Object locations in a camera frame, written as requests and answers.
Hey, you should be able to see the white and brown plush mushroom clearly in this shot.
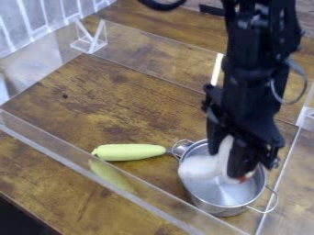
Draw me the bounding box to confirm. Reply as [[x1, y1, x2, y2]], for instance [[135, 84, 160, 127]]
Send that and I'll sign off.
[[178, 135, 256, 184]]

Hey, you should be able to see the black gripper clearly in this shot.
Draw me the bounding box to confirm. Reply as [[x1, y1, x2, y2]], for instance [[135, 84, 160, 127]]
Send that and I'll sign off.
[[200, 58, 291, 180]]

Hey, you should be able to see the black strip on table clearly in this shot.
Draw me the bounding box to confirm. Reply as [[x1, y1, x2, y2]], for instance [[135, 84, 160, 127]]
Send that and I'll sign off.
[[199, 4, 224, 17]]

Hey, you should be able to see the clear acrylic triangular bracket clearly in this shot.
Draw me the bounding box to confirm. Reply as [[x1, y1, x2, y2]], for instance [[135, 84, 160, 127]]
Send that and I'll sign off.
[[69, 20, 108, 54]]

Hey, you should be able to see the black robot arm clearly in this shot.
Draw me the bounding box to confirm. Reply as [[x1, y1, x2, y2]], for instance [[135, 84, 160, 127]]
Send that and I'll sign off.
[[202, 0, 302, 182]]

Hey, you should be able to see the clear acrylic front barrier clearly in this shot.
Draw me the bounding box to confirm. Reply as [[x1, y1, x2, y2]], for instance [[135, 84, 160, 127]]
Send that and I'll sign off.
[[0, 109, 247, 235]]

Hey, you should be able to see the yellow-green handled utensil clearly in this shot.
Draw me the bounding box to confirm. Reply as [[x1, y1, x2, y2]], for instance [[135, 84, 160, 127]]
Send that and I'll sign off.
[[91, 144, 170, 162]]

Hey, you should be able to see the silver metal pot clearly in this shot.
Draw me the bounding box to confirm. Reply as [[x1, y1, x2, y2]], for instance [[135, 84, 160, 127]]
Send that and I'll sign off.
[[171, 140, 279, 217]]

